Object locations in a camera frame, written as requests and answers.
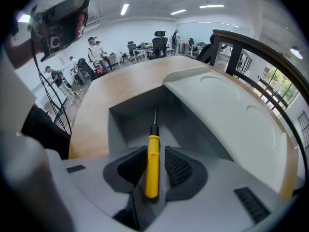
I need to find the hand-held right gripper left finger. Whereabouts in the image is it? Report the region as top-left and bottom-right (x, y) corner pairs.
(61, 145), (148, 231)

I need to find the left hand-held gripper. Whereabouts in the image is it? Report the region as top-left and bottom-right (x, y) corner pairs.
(30, 0), (90, 63)

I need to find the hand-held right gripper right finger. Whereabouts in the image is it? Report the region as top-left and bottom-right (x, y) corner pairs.
(144, 145), (290, 232)

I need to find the yellow handled screwdriver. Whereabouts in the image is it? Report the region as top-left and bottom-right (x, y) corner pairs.
(144, 106), (161, 200)

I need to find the white plastic tray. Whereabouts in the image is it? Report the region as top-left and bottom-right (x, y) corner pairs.
(107, 65), (288, 196)

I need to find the person's left forearm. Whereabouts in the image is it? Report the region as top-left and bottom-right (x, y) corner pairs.
(6, 35), (45, 70)

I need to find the person's left hand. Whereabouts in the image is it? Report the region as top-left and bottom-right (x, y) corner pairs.
(76, 13), (85, 39)

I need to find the black office chair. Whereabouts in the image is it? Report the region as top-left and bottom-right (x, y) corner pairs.
(77, 58), (95, 81)
(196, 34), (216, 64)
(126, 40), (141, 63)
(146, 30), (171, 60)

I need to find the person's black clothed body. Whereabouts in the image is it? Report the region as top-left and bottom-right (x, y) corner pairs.
(21, 104), (72, 160)

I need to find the red office chair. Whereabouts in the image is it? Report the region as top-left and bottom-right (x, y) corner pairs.
(92, 59), (108, 79)

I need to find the white desk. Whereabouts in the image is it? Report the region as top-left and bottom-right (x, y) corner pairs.
(132, 43), (155, 64)
(190, 43), (206, 57)

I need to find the black metal railing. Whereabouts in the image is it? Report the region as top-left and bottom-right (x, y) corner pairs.
(209, 29), (309, 171)

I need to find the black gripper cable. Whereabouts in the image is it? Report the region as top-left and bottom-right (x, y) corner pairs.
(30, 36), (72, 135)

